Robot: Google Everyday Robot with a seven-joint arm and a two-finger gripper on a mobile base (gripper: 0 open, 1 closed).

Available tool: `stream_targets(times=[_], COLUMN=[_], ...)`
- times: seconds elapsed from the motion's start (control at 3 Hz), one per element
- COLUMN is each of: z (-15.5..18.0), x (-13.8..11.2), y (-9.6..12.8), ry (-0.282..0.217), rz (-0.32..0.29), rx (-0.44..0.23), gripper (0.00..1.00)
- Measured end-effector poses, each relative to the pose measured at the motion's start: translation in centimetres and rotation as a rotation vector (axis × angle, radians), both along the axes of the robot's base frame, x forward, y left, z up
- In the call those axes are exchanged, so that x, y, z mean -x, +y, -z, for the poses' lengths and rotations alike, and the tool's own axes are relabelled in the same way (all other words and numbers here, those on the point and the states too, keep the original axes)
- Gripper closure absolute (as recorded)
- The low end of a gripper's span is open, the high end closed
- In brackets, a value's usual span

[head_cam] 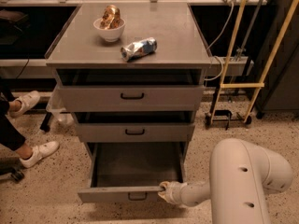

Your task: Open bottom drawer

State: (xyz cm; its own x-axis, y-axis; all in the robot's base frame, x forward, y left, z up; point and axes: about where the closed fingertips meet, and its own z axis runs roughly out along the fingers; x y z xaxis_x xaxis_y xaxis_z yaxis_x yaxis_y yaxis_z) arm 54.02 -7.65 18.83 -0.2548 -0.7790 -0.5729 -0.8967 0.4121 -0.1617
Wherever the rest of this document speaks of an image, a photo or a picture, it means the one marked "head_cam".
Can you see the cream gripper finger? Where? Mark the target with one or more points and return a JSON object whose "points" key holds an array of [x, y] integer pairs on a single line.
{"points": [[163, 193]]}

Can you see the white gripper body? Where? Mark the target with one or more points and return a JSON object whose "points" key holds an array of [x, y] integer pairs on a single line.
{"points": [[177, 192]]}

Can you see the grey bottom drawer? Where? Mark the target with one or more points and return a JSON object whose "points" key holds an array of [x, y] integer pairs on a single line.
{"points": [[132, 172]]}

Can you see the grey drawer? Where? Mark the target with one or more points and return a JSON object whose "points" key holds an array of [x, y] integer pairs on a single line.
{"points": [[132, 172], [130, 98], [144, 132]]}

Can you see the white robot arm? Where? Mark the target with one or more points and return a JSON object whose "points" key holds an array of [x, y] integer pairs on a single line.
{"points": [[241, 174]]}

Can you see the grey middle drawer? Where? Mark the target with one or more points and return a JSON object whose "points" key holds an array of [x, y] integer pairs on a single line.
{"points": [[144, 132]]}

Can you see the grey metal drawer cabinet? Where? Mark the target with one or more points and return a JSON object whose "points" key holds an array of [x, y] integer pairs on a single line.
{"points": [[80, 57]]}

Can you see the grey top drawer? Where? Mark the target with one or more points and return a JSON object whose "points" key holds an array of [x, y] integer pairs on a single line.
{"points": [[130, 98]]}

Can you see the white sneaker lower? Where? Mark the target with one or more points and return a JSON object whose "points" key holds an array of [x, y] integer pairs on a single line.
{"points": [[39, 153]]}

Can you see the white sneaker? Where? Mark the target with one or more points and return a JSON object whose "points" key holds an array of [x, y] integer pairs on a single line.
{"points": [[39, 153], [23, 103]]}

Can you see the clear plastic bag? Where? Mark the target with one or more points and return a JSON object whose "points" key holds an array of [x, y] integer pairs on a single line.
{"points": [[56, 107]]}

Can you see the crushed silver blue can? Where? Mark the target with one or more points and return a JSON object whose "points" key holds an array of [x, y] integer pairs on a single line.
{"points": [[139, 49]]}

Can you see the black chair base caster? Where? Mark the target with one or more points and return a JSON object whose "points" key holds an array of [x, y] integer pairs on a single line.
{"points": [[12, 174]]}

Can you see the black trouser leg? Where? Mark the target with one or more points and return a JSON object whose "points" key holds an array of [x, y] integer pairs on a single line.
{"points": [[9, 136]]}

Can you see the white sneaker upper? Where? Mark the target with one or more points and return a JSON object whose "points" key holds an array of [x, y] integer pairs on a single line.
{"points": [[23, 103]]}

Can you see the white ceramic bowl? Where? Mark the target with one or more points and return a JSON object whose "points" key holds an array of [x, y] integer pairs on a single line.
{"points": [[109, 35]]}

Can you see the gold crumpled snack bag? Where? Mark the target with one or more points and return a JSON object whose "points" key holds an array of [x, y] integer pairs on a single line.
{"points": [[111, 18]]}

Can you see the dark bag on shelf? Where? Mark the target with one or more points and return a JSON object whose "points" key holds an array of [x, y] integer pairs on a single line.
{"points": [[12, 26]]}

